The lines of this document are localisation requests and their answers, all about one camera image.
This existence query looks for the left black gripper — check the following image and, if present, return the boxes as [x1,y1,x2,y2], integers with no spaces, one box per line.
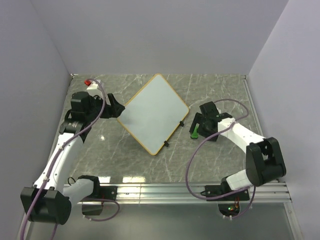
[85,93,125,122]

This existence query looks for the green whiteboard eraser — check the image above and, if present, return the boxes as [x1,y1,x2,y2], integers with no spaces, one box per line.
[190,125,199,139]

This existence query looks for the yellow-framed whiteboard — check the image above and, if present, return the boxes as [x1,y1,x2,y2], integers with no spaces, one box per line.
[117,74,189,156]

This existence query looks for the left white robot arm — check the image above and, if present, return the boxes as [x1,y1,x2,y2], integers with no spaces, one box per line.
[20,91,125,225]

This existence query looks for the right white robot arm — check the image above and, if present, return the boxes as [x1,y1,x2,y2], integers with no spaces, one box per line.
[186,101,287,201]

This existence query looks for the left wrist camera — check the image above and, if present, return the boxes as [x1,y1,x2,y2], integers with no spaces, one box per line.
[84,79,103,98]

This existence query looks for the right side aluminium rail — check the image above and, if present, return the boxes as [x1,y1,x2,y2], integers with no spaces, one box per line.
[241,74,283,182]

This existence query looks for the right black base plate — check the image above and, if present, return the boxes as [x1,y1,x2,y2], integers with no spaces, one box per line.
[200,184,250,201]

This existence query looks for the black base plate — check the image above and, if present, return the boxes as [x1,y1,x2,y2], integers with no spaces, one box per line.
[97,185,118,201]
[200,184,250,201]

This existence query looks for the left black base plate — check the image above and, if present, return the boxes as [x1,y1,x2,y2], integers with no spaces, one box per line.
[97,185,118,201]

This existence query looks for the aluminium mounting rail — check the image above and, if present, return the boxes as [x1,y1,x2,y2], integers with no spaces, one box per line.
[62,182,292,205]

